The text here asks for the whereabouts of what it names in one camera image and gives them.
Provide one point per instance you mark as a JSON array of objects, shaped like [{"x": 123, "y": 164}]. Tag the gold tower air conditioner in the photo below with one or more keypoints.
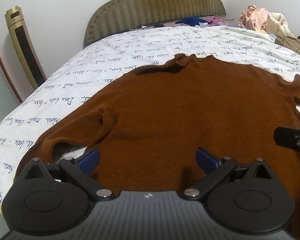
[{"x": 22, "y": 42}]

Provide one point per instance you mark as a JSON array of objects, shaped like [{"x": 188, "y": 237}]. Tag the white script-printed bed sheet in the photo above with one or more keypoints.
[{"x": 65, "y": 80}]

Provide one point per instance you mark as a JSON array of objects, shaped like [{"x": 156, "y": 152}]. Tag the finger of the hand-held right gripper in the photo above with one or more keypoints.
[{"x": 290, "y": 137}]

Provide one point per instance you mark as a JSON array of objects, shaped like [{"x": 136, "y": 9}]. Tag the brown knit sweater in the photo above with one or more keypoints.
[{"x": 177, "y": 105}]

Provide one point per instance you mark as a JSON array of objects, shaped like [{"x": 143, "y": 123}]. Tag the purple cloth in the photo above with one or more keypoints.
[{"x": 216, "y": 21}]

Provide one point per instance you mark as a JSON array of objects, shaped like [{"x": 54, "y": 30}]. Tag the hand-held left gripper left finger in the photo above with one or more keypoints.
[{"x": 90, "y": 158}]

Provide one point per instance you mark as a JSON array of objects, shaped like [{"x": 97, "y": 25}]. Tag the cream cloth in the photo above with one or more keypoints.
[{"x": 277, "y": 23}]

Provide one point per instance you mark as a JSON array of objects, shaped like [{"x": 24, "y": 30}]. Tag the olive padded headboard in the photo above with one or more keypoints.
[{"x": 152, "y": 5}]

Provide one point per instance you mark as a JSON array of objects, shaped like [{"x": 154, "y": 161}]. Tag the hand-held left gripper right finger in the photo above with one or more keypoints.
[{"x": 204, "y": 158}]

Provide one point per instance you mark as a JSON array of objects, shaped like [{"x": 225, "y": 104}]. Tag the pink clothes pile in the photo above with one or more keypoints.
[{"x": 252, "y": 17}]

